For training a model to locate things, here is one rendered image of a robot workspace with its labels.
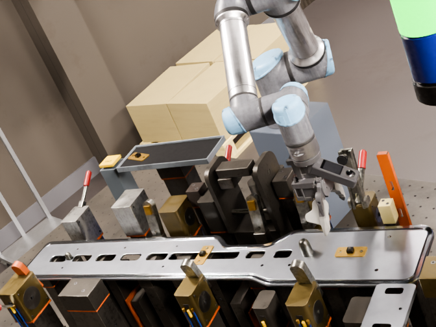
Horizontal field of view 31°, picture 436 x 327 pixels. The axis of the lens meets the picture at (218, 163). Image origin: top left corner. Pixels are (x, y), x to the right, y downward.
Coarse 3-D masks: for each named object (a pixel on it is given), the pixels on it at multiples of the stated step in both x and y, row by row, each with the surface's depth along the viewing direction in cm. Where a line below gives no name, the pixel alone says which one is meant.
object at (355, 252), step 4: (340, 248) 209; (344, 248) 209; (352, 248) 206; (356, 248) 207; (360, 248) 206; (364, 248) 205; (336, 252) 208; (344, 252) 207; (348, 252) 206; (352, 252) 205; (356, 252) 205; (360, 252) 205; (364, 252) 204; (336, 256) 207; (340, 256) 206; (344, 256) 206; (348, 256) 205; (352, 256) 205; (356, 256) 204; (360, 256) 204
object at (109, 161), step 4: (108, 156) 277; (112, 156) 276; (116, 156) 275; (120, 156) 275; (104, 160) 276; (108, 160) 275; (112, 160) 273; (116, 160) 273; (100, 164) 274; (104, 164) 273; (108, 164) 272; (112, 164) 271
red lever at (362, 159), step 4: (360, 152) 218; (364, 152) 218; (360, 156) 218; (364, 156) 217; (360, 160) 217; (364, 160) 217; (360, 164) 217; (364, 164) 217; (360, 168) 217; (364, 168) 217; (360, 172) 216; (364, 172) 217; (364, 176) 216; (356, 196) 214; (356, 200) 213; (360, 200) 213
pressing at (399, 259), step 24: (96, 240) 263; (120, 240) 257; (144, 240) 251; (168, 240) 246; (192, 240) 241; (216, 240) 236; (288, 240) 222; (312, 240) 218; (336, 240) 213; (360, 240) 209; (384, 240) 206; (408, 240) 202; (432, 240) 200; (48, 264) 262; (72, 264) 256; (96, 264) 250; (120, 264) 245; (144, 264) 240; (168, 264) 235; (216, 264) 225; (240, 264) 221; (264, 264) 217; (288, 264) 212; (312, 264) 208; (336, 264) 205; (360, 264) 201; (384, 264) 198; (408, 264) 194
